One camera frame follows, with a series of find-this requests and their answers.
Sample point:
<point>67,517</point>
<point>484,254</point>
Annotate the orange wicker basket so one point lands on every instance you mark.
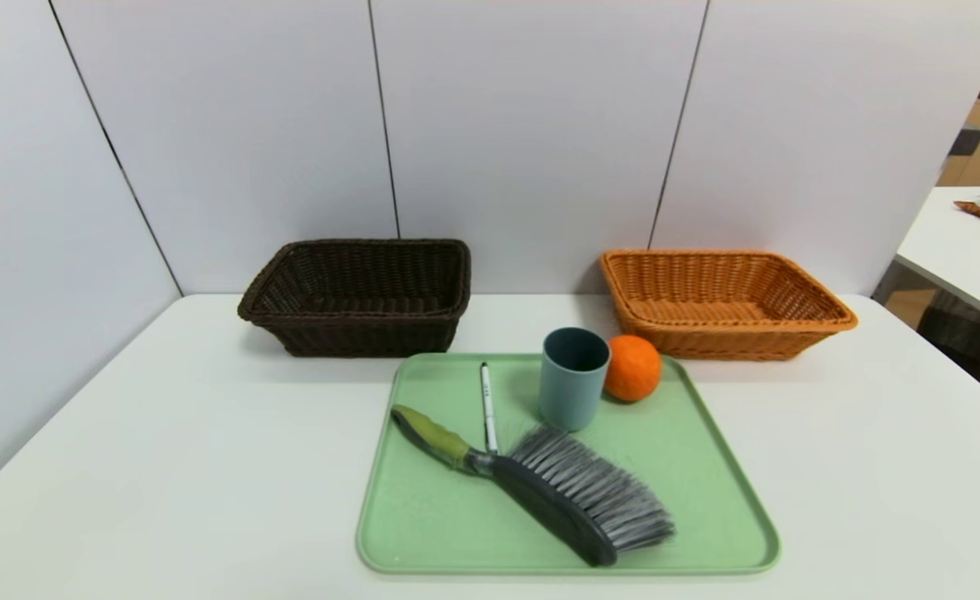
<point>732,292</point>

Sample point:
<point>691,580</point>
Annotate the dark brown wicker basket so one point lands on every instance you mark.
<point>357,325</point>

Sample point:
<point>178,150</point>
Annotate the white side table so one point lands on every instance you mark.
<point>965,250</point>

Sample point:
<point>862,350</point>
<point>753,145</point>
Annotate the light green plastic tray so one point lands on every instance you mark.
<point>432,517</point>

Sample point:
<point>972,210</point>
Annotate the blue-grey plastic cup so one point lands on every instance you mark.
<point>572,392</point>

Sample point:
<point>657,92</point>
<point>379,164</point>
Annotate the orange fruit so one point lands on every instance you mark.
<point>636,371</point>

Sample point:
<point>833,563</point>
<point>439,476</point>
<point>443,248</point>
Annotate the white pen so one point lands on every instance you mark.
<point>488,408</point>

